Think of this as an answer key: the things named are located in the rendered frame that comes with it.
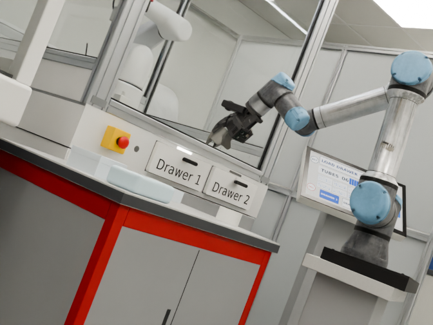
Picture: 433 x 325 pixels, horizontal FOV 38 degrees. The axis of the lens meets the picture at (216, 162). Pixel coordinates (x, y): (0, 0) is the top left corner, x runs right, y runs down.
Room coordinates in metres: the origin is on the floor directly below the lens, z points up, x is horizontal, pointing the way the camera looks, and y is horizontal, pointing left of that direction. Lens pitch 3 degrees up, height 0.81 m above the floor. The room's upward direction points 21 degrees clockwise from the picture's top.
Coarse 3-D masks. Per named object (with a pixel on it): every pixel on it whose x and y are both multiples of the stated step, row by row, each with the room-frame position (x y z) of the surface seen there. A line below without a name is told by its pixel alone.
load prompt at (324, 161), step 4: (320, 156) 2.91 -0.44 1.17; (320, 160) 2.90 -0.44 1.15; (324, 160) 2.90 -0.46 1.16; (328, 160) 2.91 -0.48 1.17; (324, 164) 2.89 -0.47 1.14; (328, 164) 2.90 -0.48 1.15; (332, 164) 2.90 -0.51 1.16; (336, 164) 2.91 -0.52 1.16; (340, 164) 2.92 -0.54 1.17; (332, 168) 2.89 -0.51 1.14; (336, 168) 2.90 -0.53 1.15; (340, 168) 2.91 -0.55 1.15; (344, 168) 2.91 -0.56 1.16; (348, 168) 2.92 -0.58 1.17; (344, 172) 2.90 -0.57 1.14; (348, 172) 2.91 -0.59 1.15; (352, 172) 2.92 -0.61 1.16; (356, 172) 2.93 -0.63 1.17; (360, 172) 2.94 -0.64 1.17; (352, 176) 2.90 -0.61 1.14; (356, 176) 2.91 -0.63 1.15
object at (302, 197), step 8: (304, 152) 2.92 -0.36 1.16; (320, 152) 2.93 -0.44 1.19; (304, 160) 2.87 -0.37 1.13; (336, 160) 2.93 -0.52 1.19; (304, 168) 2.83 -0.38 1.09; (360, 168) 2.95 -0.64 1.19; (304, 176) 2.80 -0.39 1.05; (304, 184) 2.77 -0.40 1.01; (400, 184) 2.98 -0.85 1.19; (304, 192) 2.74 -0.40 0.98; (296, 200) 2.76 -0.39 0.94; (304, 200) 2.74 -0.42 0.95; (312, 200) 2.74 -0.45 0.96; (320, 200) 2.75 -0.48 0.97; (320, 208) 2.76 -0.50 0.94; (328, 208) 2.75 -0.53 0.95; (336, 208) 2.75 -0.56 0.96; (336, 216) 2.78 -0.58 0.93; (344, 216) 2.77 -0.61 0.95; (352, 216) 2.76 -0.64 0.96; (392, 232) 2.78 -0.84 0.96; (400, 232) 2.79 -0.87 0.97; (400, 240) 2.81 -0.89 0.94
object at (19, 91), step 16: (64, 0) 1.54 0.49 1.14; (48, 16) 1.52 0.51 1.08; (48, 32) 1.53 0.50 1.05; (32, 48) 1.51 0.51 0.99; (32, 64) 1.53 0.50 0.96; (0, 80) 1.46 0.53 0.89; (32, 80) 1.54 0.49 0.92; (0, 96) 1.47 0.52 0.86; (16, 96) 1.50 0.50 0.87; (0, 112) 1.48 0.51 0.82; (16, 112) 1.51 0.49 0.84
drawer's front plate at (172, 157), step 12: (156, 144) 2.18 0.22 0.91; (156, 156) 2.17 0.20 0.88; (168, 156) 2.22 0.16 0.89; (180, 156) 2.26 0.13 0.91; (192, 156) 2.30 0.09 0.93; (156, 168) 2.19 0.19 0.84; (168, 168) 2.23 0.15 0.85; (180, 168) 2.27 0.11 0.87; (192, 168) 2.32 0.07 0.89; (204, 168) 2.36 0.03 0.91; (180, 180) 2.29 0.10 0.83; (192, 180) 2.33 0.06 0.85; (204, 180) 2.38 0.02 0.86
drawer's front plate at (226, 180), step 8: (216, 168) 2.41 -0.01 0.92; (216, 176) 2.42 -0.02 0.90; (224, 176) 2.45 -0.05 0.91; (232, 176) 2.48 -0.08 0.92; (208, 184) 2.40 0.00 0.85; (216, 184) 2.43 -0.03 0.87; (224, 184) 2.47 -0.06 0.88; (232, 184) 2.50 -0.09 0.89; (248, 184) 2.57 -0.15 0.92; (208, 192) 2.41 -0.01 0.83; (216, 192) 2.45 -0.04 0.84; (224, 192) 2.48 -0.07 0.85; (232, 192) 2.51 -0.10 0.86; (240, 192) 2.55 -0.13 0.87; (248, 192) 2.58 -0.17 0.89; (224, 200) 2.49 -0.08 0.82; (232, 200) 2.52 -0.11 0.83; (240, 200) 2.56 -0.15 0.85; (248, 200) 2.60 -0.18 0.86; (248, 208) 2.61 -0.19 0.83
